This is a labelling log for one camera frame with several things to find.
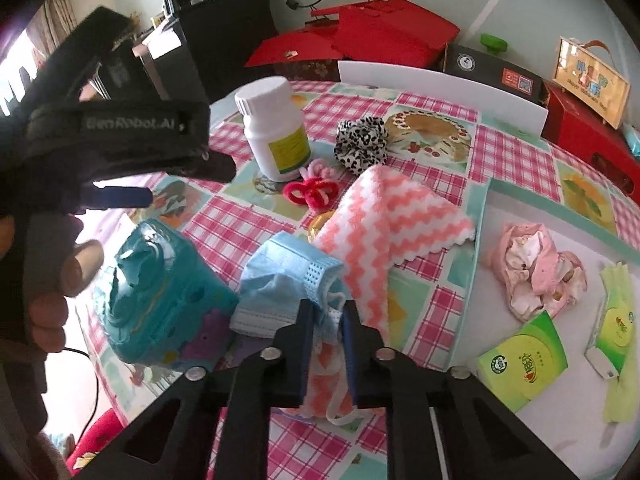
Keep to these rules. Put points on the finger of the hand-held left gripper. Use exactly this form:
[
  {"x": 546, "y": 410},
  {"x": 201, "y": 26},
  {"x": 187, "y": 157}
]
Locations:
[
  {"x": 215, "y": 166},
  {"x": 125, "y": 196}
]

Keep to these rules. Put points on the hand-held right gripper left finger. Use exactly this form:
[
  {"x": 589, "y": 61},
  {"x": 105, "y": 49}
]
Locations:
[{"x": 302, "y": 360}]

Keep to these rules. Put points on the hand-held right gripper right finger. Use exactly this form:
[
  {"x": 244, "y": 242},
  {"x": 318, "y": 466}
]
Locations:
[{"x": 348, "y": 355}]

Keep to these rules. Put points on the pink zigzag cloth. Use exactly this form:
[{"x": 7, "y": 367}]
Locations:
[
  {"x": 325, "y": 375},
  {"x": 385, "y": 220}
]

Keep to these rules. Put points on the purple packet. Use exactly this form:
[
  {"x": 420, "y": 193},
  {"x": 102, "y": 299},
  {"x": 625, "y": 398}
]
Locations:
[{"x": 247, "y": 344}]

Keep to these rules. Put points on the blue face mask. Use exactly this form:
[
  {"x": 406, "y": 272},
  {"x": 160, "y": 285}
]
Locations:
[{"x": 280, "y": 285}]

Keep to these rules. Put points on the red chenille knot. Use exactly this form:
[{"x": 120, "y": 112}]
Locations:
[{"x": 310, "y": 194}]

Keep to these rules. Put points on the small gold item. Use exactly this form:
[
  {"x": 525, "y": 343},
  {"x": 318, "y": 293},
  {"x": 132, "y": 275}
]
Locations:
[{"x": 320, "y": 223}]

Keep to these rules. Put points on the leopard print scrunchie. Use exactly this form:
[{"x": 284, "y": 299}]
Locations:
[{"x": 362, "y": 142}]

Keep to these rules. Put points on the green tissue packet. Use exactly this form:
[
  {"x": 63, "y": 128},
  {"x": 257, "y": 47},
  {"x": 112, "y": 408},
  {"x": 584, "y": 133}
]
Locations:
[
  {"x": 522, "y": 365},
  {"x": 617, "y": 330}
]

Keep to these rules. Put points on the pink baby garment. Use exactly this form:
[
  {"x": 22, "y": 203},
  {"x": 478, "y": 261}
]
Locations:
[{"x": 530, "y": 270}]

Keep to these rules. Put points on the shallow teal cardboard box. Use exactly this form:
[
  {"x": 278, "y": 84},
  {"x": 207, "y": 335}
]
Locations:
[{"x": 575, "y": 240}]

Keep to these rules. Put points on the light green cloth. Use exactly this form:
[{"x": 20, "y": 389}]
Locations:
[{"x": 612, "y": 395}]

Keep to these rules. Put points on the person's left hand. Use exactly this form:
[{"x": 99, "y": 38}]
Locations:
[{"x": 80, "y": 265}]

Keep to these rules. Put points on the white bottle with green label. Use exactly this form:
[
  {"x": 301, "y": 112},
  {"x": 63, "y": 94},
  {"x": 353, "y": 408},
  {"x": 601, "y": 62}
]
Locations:
[{"x": 270, "y": 125}]

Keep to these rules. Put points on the teal tissue pack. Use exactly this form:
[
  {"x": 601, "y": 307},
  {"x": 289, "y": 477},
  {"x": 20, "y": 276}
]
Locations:
[{"x": 155, "y": 290}]

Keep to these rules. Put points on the black cabinet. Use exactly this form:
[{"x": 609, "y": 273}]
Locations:
[{"x": 220, "y": 45}]

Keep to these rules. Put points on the flat red gift bag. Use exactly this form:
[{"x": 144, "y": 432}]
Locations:
[{"x": 290, "y": 50}]

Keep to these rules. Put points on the red cloth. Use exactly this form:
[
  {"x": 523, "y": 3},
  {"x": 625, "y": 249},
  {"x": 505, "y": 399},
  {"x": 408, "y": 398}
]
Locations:
[{"x": 95, "y": 440}]

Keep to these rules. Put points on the red gift bags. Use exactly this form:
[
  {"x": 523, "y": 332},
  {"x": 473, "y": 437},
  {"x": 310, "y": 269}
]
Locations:
[{"x": 390, "y": 25}]

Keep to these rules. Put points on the black box with orange label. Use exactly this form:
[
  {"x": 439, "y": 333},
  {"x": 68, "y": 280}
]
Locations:
[{"x": 492, "y": 72}]

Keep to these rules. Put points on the green dumbbell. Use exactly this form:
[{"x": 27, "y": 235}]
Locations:
[{"x": 492, "y": 42}]

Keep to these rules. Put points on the red box with window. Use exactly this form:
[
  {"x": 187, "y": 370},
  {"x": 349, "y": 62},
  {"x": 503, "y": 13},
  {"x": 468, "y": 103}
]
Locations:
[{"x": 585, "y": 130}]

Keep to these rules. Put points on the blue wet wipes pack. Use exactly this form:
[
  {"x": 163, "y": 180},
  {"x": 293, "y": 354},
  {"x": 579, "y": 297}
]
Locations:
[{"x": 632, "y": 140}]

